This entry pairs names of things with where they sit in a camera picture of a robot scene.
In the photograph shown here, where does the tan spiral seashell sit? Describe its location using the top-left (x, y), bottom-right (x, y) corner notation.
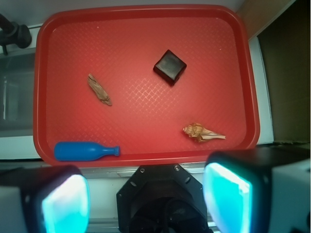
top-left (182, 123), bottom-right (226, 142)

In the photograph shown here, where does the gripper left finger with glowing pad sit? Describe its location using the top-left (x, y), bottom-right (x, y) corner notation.
top-left (0, 166), bottom-right (90, 233)

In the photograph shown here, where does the black clamp knob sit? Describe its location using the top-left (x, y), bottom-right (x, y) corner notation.
top-left (0, 14), bottom-right (32, 56)

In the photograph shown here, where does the black square block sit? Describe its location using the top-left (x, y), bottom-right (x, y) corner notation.
top-left (153, 50), bottom-right (187, 86)

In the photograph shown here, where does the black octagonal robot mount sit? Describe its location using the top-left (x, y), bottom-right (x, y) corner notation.
top-left (116, 164), bottom-right (212, 233)

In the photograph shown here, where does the blue plastic bottle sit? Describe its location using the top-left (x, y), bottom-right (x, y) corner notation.
top-left (54, 142), bottom-right (120, 161)

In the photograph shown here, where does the brown driftwood piece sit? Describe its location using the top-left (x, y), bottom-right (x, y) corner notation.
top-left (87, 74), bottom-right (112, 106)

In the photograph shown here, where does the red plastic tray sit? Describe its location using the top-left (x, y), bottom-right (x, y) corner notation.
top-left (33, 5), bottom-right (260, 167)

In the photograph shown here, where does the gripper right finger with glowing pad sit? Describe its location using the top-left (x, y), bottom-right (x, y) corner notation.
top-left (203, 147), bottom-right (311, 233)

